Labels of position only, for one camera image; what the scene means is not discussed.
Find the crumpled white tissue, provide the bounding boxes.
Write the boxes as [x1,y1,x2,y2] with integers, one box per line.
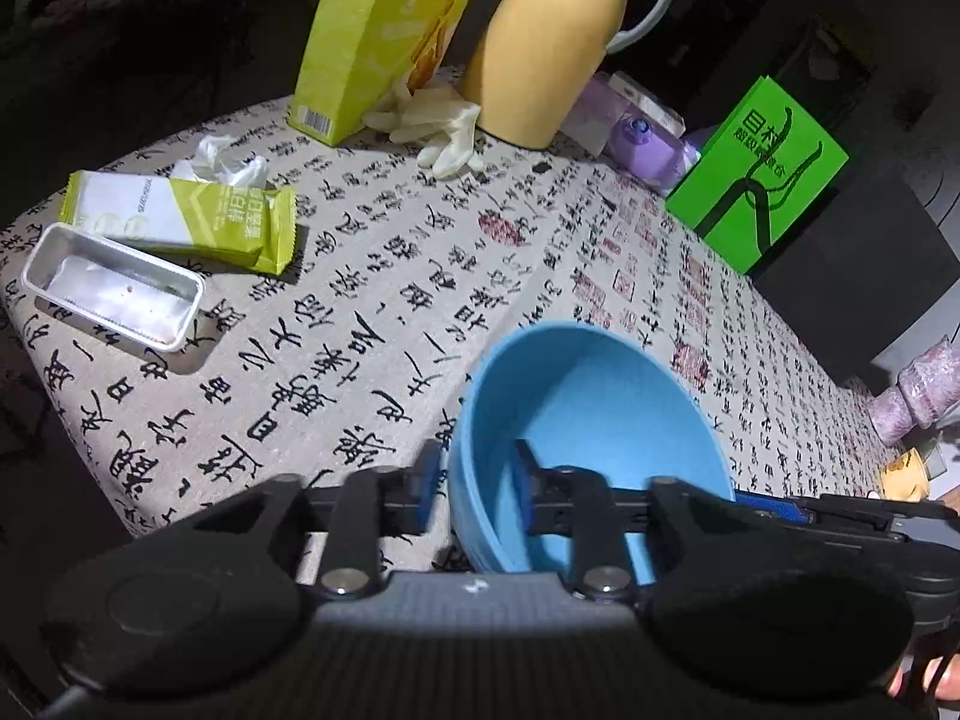
[171,133,269,188]

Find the small white flat box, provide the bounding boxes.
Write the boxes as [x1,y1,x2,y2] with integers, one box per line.
[607,71,687,137]

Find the small metal tray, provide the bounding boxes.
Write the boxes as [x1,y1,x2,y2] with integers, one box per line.
[21,223,206,353]

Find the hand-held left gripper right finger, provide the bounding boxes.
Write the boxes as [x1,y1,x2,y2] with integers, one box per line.
[514,441,758,601]

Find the calligraphy printed tablecloth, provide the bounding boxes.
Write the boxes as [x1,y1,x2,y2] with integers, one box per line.
[0,64,923,593]

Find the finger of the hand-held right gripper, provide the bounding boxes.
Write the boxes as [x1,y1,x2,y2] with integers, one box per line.
[735,491,960,545]

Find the yellow mug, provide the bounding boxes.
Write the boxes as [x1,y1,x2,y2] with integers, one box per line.
[879,446,935,502]

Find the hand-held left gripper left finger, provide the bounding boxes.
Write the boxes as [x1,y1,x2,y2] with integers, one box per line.
[176,439,445,601]

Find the purple tissue pack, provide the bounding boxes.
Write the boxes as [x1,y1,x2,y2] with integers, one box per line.
[581,75,702,192]

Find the purple ceramic vase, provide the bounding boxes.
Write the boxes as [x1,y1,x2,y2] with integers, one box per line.
[868,337,960,447]

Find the blue bowl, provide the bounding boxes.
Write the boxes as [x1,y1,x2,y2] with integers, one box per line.
[448,321,737,586]

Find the white rubber gloves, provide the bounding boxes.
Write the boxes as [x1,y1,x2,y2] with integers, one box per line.
[364,82,485,181]

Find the yellow-green snack box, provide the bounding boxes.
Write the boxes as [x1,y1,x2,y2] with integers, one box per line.
[289,0,482,147]

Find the person's right hand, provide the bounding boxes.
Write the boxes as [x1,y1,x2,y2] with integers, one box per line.
[889,652,960,706]

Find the yellow thermos jug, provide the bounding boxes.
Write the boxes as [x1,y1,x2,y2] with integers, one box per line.
[459,0,676,149]

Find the dark grey paper bag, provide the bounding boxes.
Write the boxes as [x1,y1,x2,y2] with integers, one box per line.
[750,165,960,395]

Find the green white snack wrapper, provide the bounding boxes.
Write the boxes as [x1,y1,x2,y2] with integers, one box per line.
[60,170,299,276]

